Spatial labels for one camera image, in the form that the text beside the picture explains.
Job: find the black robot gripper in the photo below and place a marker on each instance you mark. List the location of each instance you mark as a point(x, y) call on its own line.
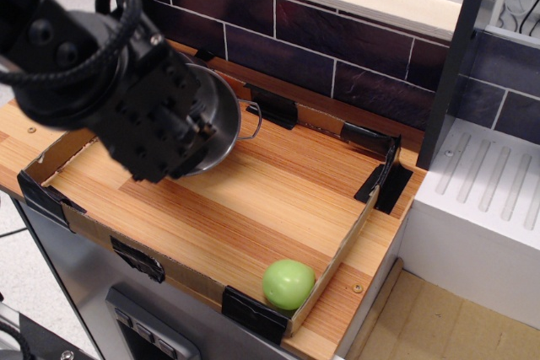
point(154, 121)

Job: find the stainless steel pot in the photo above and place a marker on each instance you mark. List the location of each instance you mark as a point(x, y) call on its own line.
point(218, 106)

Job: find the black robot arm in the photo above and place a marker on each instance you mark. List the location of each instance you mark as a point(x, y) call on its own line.
point(111, 72)

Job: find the cardboard fence with black tape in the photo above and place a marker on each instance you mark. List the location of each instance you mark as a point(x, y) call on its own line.
point(287, 193)

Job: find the grey oven control panel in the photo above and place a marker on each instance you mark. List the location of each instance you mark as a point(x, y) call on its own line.
point(146, 336)

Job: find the green toy apple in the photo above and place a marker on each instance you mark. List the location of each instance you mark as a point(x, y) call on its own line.
point(286, 284)

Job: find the white sink drainboard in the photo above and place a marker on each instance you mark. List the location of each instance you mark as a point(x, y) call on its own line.
point(473, 228)

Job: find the dark grey vertical post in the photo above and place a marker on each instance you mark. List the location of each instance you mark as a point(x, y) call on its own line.
point(473, 18)

